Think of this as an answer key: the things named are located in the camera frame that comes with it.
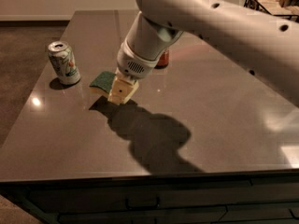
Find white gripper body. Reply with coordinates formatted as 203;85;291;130
117;40;158;79

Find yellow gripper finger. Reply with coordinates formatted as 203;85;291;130
108;69;139;105

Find green and yellow sponge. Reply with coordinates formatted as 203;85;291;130
90;71;115;97

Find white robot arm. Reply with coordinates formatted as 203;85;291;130
108;0;299;105

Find red cola can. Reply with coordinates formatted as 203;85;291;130
155;49;169;69

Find white green soda can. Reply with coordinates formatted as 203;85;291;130
48;41;80;86

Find dark cabinet drawer front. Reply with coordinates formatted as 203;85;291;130
29;179;299;214

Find napkins in basket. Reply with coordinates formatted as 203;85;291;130
255;0;299;15

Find black drawer handle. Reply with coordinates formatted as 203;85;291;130
124;196;161;211

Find black wire basket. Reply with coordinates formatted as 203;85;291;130
244;0;299;16

